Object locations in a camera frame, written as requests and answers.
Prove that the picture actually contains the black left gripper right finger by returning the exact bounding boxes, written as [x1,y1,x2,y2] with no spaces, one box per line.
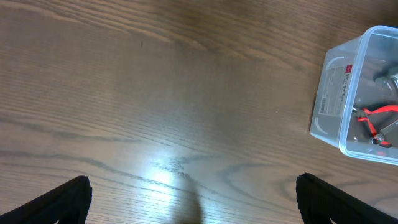
[296,173,397,224]

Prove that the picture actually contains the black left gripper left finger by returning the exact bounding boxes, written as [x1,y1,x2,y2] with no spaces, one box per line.
[1,175,92,224]

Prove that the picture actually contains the silver wrench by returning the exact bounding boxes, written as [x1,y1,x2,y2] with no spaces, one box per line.
[368,121,397,148]

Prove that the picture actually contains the red handled pliers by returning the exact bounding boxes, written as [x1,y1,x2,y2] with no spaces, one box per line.
[353,105,397,148]

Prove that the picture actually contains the clear plastic storage container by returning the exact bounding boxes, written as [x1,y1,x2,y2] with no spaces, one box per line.
[310,26,397,165]

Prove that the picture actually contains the claw hammer orange black handle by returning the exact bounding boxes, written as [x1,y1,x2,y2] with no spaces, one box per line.
[374,65,397,91]

